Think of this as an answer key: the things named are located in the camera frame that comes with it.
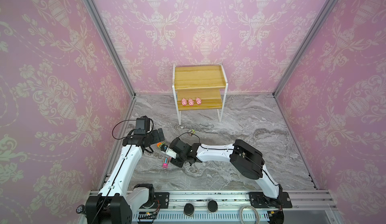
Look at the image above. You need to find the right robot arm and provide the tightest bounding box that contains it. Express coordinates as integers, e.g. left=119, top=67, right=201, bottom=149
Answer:
left=161, top=138, right=282, bottom=209

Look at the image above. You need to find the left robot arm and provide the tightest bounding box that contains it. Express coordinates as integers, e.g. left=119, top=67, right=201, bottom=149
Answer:
left=85, top=116, right=165, bottom=224

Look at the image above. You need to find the pink blue toy truck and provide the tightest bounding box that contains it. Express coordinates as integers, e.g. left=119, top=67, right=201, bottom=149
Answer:
left=162, top=158, right=169, bottom=169

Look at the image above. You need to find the black round knob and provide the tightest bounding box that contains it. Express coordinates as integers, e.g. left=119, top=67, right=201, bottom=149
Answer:
left=207, top=200, right=218, bottom=213
left=183, top=203, right=195, bottom=217

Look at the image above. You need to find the purple drink bottle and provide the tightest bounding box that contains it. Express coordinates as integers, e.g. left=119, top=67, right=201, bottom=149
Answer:
left=76, top=204, right=86, bottom=215

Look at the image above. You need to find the wooden two-tier shelf white frame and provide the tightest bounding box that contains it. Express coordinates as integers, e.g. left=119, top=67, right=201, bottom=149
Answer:
left=172, top=64, right=229, bottom=125

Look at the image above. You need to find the coiled white cable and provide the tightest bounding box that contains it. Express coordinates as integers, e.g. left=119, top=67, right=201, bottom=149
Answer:
left=239, top=205, right=260, bottom=224

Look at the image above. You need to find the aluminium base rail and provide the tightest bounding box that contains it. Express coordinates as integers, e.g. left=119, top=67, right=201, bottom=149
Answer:
left=138, top=190, right=337, bottom=214

